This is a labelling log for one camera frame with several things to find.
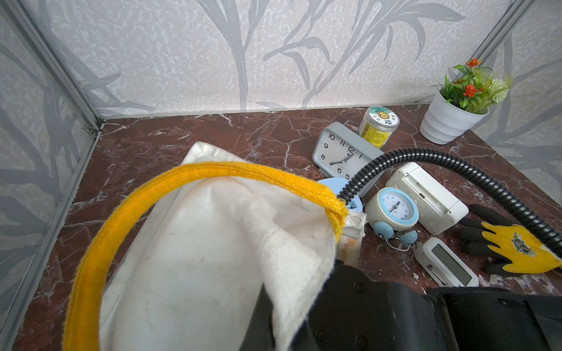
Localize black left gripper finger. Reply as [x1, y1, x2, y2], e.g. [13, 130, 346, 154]
[239, 285, 275, 351]

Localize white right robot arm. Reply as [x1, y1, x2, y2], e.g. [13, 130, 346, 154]
[291, 148, 561, 350]

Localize grey square alarm clock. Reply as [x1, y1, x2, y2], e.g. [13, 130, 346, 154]
[312, 122, 383, 184]

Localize light blue square clock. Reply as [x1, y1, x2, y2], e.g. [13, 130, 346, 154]
[318, 177, 363, 213]

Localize white digital LCD clock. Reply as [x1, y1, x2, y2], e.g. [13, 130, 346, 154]
[414, 238, 479, 288]

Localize yellow black work glove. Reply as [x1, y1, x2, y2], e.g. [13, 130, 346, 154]
[459, 204, 561, 276]

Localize white canvas bag yellow handles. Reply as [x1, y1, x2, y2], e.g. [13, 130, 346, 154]
[62, 142, 366, 350]

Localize white rectangular alarm clock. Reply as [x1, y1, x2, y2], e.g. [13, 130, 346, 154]
[386, 162, 469, 235]

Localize blue round alarm clock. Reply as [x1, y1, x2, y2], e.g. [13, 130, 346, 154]
[364, 187, 419, 252]

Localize aluminium cage frame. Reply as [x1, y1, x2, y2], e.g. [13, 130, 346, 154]
[1, 1, 509, 350]

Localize white potted artificial plant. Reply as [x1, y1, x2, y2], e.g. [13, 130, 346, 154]
[420, 58, 512, 145]

